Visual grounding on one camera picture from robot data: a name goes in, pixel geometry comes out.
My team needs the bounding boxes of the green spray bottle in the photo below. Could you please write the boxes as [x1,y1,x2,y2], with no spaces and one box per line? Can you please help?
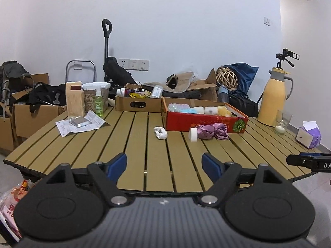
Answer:
[94,86,104,117]

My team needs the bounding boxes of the folded metal step stool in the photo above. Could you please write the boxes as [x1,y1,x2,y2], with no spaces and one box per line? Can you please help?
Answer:
[65,59,96,83]

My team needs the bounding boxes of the woven rattan ball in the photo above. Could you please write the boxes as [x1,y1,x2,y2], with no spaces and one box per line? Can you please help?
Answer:
[215,67,239,91]

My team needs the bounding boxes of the purple satin scrunchie bonnet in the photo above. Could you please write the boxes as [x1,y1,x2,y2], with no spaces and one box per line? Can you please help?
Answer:
[196,123,229,140]

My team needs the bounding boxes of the clear container with lid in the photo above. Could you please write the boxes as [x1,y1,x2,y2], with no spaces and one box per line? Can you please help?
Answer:
[82,82,110,115]

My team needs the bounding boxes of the red orange cardboard tray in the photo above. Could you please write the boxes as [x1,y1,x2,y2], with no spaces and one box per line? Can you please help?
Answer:
[161,97,248,133]

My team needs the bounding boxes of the camera on black tripod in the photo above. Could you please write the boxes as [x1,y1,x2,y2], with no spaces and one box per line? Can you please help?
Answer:
[276,48,300,69]

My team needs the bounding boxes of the white plastic bottle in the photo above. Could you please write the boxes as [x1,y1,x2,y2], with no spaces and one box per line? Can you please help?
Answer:
[150,85,163,99]

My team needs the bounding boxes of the black grey backpack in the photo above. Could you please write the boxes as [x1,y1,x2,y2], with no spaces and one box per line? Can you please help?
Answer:
[1,61,34,107]

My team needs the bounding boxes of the small brown cardboard tray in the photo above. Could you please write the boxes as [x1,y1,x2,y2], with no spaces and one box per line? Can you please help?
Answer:
[115,83,162,113]

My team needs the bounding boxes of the silver foil packet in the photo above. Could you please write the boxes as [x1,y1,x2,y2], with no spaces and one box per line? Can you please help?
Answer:
[69,116,91,128]

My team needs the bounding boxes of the snack bags on floor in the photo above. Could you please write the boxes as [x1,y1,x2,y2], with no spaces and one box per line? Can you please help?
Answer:
[1,179,35,241]

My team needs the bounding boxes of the lilac fuzzy headband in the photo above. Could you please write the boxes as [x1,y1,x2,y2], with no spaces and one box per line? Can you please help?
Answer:
[167,103,191,113]

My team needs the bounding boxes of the white tape roll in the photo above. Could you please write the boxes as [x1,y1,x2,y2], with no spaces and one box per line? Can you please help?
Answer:
[188,128,198,142]

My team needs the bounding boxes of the large open cardboard box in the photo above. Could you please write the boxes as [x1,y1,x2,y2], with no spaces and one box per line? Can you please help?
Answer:
[144,68,219,101]

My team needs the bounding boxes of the purple tissue box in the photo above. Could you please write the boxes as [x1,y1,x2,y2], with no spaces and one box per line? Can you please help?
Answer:
[296,121,322,149]

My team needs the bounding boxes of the wall power sockets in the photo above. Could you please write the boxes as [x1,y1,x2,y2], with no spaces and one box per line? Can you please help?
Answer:
[117,58,149,71]

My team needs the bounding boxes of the light blue plush toy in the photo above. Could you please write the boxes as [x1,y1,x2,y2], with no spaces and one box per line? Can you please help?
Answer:
[179,108,198,114]

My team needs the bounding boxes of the wooden block box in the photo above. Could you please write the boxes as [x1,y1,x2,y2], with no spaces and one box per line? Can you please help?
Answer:
[66,81,85,117]

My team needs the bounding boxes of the black laptop bag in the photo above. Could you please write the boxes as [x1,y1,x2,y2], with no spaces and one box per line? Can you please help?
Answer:
[228,90,259,118]

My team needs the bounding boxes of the blue water bottle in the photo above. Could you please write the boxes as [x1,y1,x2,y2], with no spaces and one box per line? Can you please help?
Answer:
[218,85,229,103]

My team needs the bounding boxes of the folding slatted camping table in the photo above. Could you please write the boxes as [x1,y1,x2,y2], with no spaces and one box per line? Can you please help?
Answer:
[5,108,311,193]

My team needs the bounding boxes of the cardboard boxes on floor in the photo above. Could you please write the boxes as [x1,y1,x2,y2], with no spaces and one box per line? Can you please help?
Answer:
[1,73,66,152]

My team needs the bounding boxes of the yellow thermos jug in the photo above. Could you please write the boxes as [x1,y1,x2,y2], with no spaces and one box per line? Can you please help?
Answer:
[258,67,293,126]

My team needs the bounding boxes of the yellow white plush toy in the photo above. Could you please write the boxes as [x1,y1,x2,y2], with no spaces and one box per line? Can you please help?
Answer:
[204,106,232,117]

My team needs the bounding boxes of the black trolley cart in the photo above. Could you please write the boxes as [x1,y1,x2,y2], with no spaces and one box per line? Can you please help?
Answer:
[102,19,136,86]

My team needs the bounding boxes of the beige fabric bag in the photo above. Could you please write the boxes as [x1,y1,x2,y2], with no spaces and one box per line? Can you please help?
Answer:
[143,72,195,93]

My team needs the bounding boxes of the glass cup with candle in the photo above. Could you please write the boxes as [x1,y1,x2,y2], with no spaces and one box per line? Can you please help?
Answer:
[274,110,293,134]

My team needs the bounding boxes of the dark blue cushion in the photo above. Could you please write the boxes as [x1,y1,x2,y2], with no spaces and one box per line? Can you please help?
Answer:
[223,63,259,95]

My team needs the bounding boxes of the white paper sheets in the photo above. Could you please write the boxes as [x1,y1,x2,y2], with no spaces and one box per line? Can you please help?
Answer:
[55,110,110,137]

